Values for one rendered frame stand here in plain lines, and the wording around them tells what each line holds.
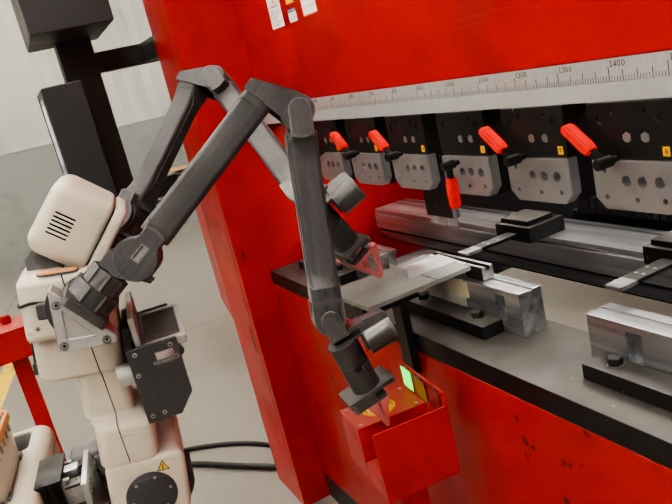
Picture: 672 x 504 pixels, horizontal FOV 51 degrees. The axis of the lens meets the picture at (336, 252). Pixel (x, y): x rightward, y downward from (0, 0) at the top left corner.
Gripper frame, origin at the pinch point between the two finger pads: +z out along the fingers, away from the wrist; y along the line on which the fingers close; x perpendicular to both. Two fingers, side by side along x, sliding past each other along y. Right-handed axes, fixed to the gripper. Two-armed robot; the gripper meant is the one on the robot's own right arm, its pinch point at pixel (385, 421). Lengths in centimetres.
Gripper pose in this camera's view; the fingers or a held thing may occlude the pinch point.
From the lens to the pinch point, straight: 142.5
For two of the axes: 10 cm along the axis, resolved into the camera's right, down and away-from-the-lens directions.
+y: 8.2, -5.2, 2.2
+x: -3.5, -1.7, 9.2
